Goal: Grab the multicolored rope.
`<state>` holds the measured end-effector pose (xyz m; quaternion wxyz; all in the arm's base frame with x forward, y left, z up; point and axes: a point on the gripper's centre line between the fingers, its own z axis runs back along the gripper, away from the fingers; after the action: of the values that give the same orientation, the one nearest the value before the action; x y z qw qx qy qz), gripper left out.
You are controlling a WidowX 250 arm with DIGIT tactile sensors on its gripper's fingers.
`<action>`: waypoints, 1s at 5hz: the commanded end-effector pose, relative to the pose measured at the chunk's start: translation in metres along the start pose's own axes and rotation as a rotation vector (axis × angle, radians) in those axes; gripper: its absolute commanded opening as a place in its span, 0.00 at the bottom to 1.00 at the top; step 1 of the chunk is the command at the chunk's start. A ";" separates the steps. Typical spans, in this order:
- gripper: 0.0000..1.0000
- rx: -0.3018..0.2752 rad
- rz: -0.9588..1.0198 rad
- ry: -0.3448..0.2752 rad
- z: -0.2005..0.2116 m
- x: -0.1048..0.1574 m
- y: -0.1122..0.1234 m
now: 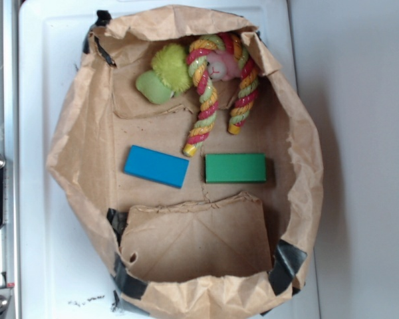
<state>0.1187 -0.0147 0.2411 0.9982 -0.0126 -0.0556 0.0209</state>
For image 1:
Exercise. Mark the aluminium frame rail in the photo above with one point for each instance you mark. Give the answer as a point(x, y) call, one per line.
point(10, 292)

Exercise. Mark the pink plush toy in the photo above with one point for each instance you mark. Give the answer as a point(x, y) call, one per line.
point(222, 65)

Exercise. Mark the white plastic tray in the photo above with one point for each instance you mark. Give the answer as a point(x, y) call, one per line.
point(62, 274)

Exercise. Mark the green rectangular block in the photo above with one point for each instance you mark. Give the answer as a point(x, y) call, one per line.
point(235, 168)

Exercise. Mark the green plush toy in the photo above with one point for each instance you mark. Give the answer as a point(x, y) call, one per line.
point(168, 76)

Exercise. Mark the brown paper bag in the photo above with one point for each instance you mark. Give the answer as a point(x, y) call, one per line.
point(206, 250)

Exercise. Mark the blue rectangular block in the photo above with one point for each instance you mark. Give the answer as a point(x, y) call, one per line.
point(156, 166)

